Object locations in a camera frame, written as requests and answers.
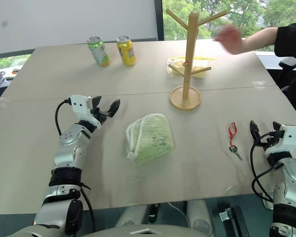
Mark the wooden branch hanger stand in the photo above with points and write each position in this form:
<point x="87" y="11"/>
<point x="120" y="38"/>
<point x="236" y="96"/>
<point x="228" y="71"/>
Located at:
<point x="191" y="49"/>

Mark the clear bag of chips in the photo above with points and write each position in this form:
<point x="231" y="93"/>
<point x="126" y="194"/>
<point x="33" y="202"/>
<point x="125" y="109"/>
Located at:
<point x="202" y="72"/>

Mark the folded green towel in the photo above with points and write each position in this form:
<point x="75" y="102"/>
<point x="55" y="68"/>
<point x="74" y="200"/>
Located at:
<point x="150" y="138"/>

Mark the green drink can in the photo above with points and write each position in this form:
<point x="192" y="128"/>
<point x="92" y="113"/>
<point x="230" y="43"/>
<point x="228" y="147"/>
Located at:
<point x="100" y="53"/>

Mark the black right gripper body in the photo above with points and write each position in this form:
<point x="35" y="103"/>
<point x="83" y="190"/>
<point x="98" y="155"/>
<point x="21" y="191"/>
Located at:
<point x="267" y="141"/>

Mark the black window frame post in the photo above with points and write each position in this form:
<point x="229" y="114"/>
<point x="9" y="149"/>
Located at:
<point x="159" y="19"/>

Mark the black office chair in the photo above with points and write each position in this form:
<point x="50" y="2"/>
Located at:
<point x="287" y="66"/>

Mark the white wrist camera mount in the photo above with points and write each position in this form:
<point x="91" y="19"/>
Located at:
<point x="292" y="135"/>
<point x="80" y="106"/>

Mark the black metal bracket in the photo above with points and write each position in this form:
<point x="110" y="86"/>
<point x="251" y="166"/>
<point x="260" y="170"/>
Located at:
<point x="233" y="219"/>

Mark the yellow drink can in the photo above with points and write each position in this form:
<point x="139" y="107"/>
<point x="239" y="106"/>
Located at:
<point x="127" y="51"/>

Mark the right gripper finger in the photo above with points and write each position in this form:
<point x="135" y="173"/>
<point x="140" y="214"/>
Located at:
<point x="277" y="126"/>
<point x="255" y="130"/>

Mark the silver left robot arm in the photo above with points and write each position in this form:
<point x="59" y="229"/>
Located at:
<point x="69" y="139"/>

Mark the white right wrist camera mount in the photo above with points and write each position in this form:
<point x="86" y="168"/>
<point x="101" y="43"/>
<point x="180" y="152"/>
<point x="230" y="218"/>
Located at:
<point x="292" y="135"/>

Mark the person's bare forearm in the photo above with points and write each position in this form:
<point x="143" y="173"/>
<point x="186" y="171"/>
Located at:
<point x="260" y="39"/>

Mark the person's black clothed body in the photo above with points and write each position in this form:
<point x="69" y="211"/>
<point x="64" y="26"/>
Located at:
<point x="291" y="37"/>

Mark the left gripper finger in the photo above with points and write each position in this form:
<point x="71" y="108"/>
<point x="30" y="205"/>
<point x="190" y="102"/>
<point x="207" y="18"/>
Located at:
<point x="114" y="107"/>
<point x="96" y="101"/>

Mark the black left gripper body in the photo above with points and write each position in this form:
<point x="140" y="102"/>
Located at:
<point x="100" y="115"/>

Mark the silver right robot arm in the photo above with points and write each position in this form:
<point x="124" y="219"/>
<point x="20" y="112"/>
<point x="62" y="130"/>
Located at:
<point x="292" y="172"/>

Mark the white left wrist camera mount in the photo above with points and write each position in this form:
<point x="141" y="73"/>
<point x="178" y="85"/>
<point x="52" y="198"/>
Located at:
<point x="80" y="106"/>

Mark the person's bare hand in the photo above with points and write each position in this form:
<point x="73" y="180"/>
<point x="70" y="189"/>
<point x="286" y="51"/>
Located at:
<point x="232" y="39"/>

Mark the silver robot torso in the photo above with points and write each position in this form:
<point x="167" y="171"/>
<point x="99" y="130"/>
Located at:
<point x="108" y="232"/>

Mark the white rounded robot leg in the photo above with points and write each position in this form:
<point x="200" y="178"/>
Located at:
<point x="199" y="214"/>
<point x="132" y="215"/>

